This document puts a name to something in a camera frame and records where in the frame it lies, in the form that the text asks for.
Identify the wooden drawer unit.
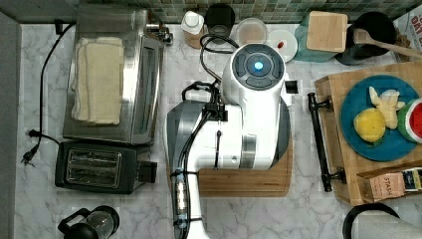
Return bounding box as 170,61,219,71
316,61,422,206

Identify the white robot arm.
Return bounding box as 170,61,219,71
164,43,291,239

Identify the bamboo cutting board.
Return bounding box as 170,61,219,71
198,139,294,197

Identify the clear plastic container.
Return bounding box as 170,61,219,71
235,18,268,46

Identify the white-lidded spice jar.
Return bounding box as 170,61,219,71
181,11,204,49

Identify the black cup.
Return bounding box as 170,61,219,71
204,3,236,37

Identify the silver toaster oven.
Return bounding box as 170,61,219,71
63,4,173,144

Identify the white round lid container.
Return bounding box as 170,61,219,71
266,29,298,63

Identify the black two-slot toaster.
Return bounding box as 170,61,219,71
55,141,157,194

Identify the beige folded towel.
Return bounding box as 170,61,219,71
71,37,124,124

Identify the teal box with wooden lid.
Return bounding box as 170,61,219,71
294,11,348,63

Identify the black glass french press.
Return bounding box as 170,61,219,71
58,205,119,239

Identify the yellow toy lemon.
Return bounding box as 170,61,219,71
353,108,386,142

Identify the wooden spoon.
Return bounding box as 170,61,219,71
353,28,422,60

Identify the beige toy ginger root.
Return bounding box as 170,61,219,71
368,87,405,129

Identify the stash tea box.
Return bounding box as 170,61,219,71
358,172,405,203

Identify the blue plate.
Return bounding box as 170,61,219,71
339,75,419,162

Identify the black bowl with paper towel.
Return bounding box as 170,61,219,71
342,203,422,239

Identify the black pot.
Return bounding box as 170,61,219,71
334,11,398,67

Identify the toy watermelon slice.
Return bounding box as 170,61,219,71
398,98,422,143

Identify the small dark tea box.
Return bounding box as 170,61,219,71
402,167,422,192

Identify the oat cereal package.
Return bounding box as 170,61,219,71
394,5,422,52

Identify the black power cord with plug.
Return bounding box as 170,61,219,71
20,19,77,167

